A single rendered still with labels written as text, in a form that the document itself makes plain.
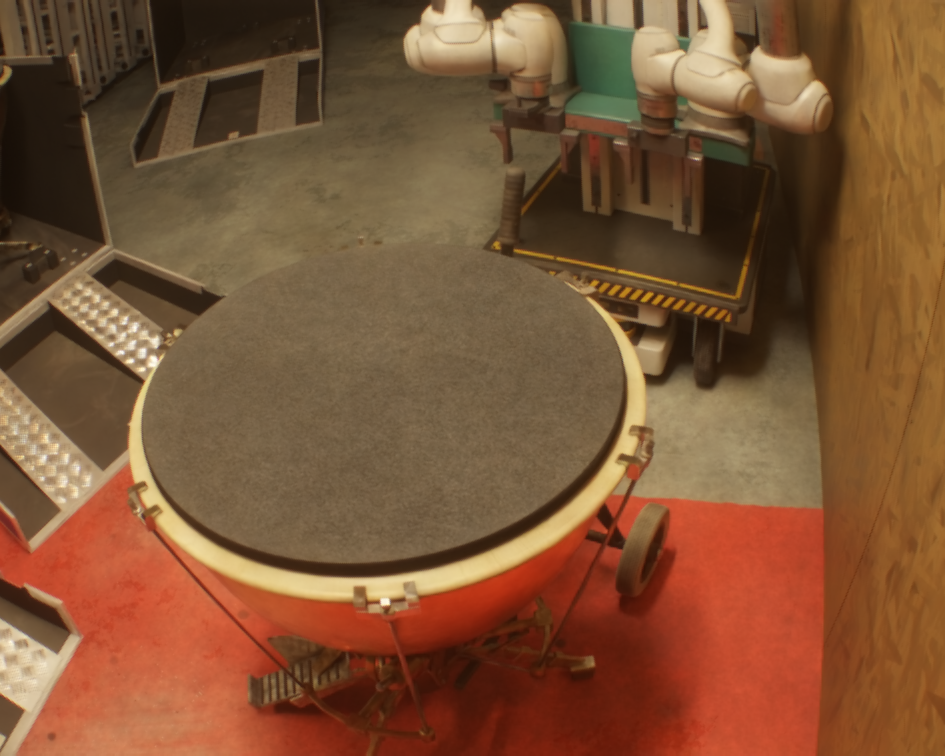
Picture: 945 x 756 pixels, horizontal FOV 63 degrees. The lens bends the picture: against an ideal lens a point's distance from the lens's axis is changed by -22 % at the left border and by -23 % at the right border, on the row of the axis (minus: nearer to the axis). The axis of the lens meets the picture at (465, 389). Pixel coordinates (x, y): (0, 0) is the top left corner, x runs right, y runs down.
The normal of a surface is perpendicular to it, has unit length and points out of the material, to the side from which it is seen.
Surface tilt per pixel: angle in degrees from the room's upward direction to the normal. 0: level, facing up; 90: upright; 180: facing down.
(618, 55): 90
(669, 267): 0
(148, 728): 0
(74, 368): 2
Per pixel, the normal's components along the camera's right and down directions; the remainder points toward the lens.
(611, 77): -0.40, 0.60
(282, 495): -0.07, -0.78
